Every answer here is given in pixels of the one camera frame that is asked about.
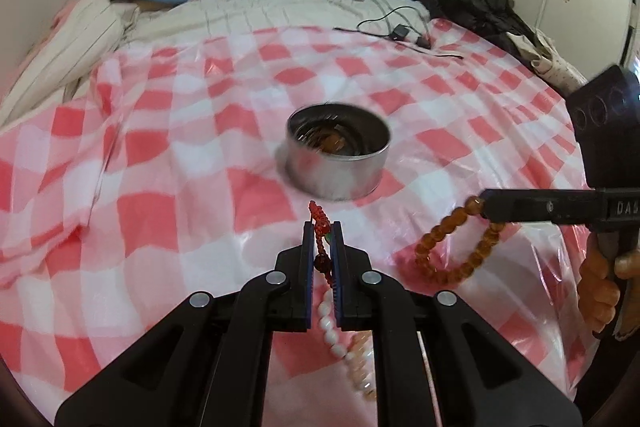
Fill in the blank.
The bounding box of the beige striped blanket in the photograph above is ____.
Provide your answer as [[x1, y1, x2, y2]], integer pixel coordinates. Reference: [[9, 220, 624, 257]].
[[0, 0, 432, 128]]

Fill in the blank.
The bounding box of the pink checked plastic sheet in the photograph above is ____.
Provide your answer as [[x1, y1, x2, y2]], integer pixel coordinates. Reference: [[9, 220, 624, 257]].
[[0, 17, 601, 427]]

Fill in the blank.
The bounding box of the round metal tin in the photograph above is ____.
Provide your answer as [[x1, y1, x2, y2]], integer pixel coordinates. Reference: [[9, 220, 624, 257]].
[[285, 103, 392, 202]]

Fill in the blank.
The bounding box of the white bead bracelet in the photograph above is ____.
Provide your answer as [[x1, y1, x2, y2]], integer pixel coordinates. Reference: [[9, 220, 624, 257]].
[[307, 201, 378, 403]]

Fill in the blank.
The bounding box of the black cable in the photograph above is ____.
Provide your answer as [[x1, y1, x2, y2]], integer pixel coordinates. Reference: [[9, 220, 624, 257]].
[[334, 0, 465, 60]]

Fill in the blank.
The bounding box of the person's right hand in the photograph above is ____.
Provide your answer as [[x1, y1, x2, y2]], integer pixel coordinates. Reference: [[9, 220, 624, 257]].
[[578, 239, 640, 334]]

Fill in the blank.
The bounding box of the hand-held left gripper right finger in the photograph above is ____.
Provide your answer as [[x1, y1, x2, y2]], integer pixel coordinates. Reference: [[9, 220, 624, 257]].
[[330, 221, 583, 427]]

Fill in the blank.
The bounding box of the white patterned cloth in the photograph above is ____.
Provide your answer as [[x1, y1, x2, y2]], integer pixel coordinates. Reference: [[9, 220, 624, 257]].
[[506, 29, 587, 98]]

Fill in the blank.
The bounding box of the amber bead bracelet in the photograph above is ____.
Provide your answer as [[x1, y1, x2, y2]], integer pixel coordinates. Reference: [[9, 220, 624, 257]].
[[414, 196, 506, 287]]

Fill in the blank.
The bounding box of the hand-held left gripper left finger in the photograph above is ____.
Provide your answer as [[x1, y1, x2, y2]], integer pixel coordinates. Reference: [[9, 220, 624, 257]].
[[54, 221, 317, 427]]

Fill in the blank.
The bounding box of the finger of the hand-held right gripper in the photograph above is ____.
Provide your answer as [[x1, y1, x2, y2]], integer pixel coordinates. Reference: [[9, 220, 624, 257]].
[[479, 188, 604, 225]]

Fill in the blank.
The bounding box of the black jacket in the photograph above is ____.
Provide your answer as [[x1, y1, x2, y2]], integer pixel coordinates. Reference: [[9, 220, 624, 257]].
[[417, 0, 551, 68]]

